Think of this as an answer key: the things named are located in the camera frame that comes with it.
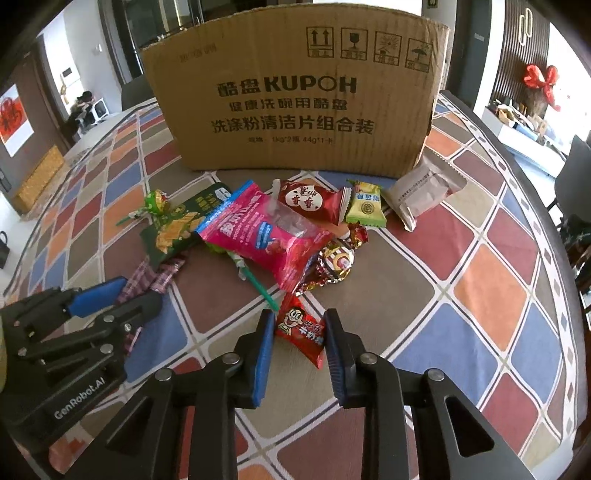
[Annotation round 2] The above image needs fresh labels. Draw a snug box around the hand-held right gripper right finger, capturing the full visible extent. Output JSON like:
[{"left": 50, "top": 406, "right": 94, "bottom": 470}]
[{"left": 322, "top": 308, "right": 525, "bottom": 480}]

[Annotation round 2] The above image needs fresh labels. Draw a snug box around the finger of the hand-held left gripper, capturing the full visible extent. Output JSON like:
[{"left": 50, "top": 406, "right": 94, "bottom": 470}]
[
  {"left": 0, "top": 276, "right": 130, "bottom": 333},
  {"left": 16, "top": 291, "right": 164, "bottom": 372}
]

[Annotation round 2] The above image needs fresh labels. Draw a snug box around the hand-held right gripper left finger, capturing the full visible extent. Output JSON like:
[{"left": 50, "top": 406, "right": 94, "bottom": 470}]
[{"left": 60, "top": 308, "right": 278, "bottom": 480}]

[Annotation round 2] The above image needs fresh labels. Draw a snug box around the purple plaid candy wrapper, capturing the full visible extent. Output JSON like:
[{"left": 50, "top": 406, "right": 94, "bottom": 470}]
[{"left": 115, "top": 255, "right": 187, "bottom": 357}]

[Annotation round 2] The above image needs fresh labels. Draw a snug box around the small red cartoon candy packet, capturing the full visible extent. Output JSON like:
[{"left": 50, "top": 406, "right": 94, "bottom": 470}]
[{"left": 276, "top": 292, "right": 326, "bottom": 370}]

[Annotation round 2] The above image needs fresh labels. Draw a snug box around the yellow-green candy packet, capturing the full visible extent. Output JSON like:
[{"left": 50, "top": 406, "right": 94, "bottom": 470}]
[{"left": 345, "top": 180, "right": 387, "bottom": 228}]

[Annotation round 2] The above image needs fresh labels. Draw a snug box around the white grey snack packet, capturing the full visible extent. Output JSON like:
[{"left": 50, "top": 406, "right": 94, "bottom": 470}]
[{"left": 381, "top": 154, "right": 468, "bottom": 232}]

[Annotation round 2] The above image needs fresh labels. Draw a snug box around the brown cardboard box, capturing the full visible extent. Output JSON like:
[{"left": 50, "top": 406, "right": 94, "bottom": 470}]
[{"left": 140, "top": 4, "right": 451, "bottom": 180}]

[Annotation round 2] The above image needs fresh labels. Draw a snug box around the green stick twisted lollipop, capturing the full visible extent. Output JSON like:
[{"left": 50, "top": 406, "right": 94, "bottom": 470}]
[{"left": 208, "top": 244, "right": 281, "bottom": 312}]

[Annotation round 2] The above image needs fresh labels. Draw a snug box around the dark green snack packet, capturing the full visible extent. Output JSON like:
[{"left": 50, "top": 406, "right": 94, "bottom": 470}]
[{"left": 140, "top": 183, "right": 234, "bottom": 268}]

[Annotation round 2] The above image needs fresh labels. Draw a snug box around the gold red foil candy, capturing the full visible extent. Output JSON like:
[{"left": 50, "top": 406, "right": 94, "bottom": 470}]
[{"left": 294, "top": 220, "right": 370, "bottom": 297}]

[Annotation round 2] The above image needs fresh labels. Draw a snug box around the round green wrapped lollipop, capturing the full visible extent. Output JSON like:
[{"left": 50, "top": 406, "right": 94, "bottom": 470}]
[{"left": 115, "top": 188, "right": 172, "bottom": 227}]

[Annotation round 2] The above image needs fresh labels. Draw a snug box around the pink snack packet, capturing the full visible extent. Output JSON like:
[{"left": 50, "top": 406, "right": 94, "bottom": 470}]
[{"left": 196, "top": 180, "right": 335, "bottom": 292}]

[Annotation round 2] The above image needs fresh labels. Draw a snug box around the yellow woven box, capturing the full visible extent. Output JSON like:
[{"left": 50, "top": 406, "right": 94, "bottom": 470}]
[{"left": 11, "top": 145, "right": 68, "bottom": 215}]

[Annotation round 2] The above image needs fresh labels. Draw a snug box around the red candy packet round label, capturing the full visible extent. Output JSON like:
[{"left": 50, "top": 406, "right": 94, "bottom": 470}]
[{"left": 272, "top": 179, "right": 354, "bottom": 227}]

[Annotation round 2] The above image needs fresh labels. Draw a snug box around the colourful diamond pattern tablecloth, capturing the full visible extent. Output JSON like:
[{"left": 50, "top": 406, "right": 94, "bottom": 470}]
[{"left": 0, "top": 90, "right": 585, "bottom": 480}]

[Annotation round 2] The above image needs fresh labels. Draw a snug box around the small white storage shelf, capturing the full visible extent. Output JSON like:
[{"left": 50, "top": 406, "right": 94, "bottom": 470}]
[{"left": 78, "top": 99, "right": 112, "bottom": 134}]

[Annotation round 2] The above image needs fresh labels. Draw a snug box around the brown wooden door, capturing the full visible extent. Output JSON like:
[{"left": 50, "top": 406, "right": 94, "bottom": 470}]
[{"left": 0, "top": 48, "right": 79, "bottom": 204}]

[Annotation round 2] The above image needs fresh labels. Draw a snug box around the dark plush toy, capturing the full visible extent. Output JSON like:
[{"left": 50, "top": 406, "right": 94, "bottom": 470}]
[{"left": 69, "top": 91, "right": 95, "bottom": 125}]

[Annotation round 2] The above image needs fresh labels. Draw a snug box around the white red door poster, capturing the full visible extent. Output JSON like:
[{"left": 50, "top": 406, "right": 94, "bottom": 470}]
[{"left": 0, "top": 83, "right": 35, "bottom": 155}]

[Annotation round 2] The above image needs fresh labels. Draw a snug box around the dark dining chair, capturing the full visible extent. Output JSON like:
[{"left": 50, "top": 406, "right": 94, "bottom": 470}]
[{"left": 121, "top": 76, "right": 155, "bottom": 112}]

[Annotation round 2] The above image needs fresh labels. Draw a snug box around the glass sliding door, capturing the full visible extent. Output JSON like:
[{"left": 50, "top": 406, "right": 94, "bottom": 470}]
[{"left": 99, "top": 0, "right": 232, "bottom": 84}]

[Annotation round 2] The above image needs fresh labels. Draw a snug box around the brown wooden chair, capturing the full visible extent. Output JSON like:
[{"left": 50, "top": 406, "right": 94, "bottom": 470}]
[{"left": 556, "top": 213, "right": 591, "bottom": 326}]

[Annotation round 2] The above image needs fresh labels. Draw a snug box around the white low cabinet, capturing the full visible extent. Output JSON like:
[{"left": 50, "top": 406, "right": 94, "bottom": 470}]
[{"left": 485, "top": 104, "right": 571, "bottom": 178}]

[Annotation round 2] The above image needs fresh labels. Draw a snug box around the grey chair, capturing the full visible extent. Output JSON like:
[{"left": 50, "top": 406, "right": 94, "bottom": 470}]
[{"left": 554, "top": 134, "right": 591, "bottom": 222}]

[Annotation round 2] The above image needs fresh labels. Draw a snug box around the clutter of cabinet items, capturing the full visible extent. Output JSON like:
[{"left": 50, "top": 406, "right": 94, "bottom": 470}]
[{"left": 489, "top": 99, "right": 555, "bottom": 139}]

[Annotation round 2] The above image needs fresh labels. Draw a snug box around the red bow decoration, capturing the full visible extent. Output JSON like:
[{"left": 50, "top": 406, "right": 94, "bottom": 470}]
[{"left": 523, "top": 65, "right": 561, "bottom": 112}]

